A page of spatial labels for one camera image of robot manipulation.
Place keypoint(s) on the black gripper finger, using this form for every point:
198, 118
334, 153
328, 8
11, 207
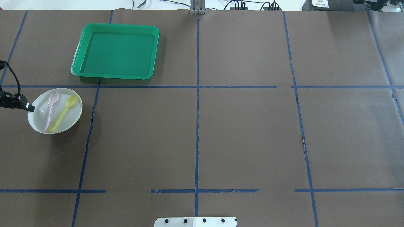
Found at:
16, 101

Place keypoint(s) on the white round plate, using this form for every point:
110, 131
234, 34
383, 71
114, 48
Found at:
36, 118

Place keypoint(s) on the pink plastic spoon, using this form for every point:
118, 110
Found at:
53, 98

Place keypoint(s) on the yellow plastic spoon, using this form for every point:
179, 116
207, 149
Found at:
71, 101

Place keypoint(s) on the green plastic tray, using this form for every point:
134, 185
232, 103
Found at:
116, 51

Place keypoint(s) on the black power strip left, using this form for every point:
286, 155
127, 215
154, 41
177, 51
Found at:
239, 5

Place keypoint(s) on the black power strip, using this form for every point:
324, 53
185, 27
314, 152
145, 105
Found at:
270, 6
239, 5

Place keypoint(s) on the black power strip right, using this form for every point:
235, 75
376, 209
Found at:
270, 6

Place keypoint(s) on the brown paper table cover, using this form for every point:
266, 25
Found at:
290, 119

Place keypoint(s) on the black control box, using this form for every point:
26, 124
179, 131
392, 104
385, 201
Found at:
333, 5

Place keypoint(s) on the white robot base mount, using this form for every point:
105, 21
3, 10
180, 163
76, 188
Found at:
196, 222

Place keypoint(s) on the grey aluminium frame post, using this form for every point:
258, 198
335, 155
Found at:
197, 7

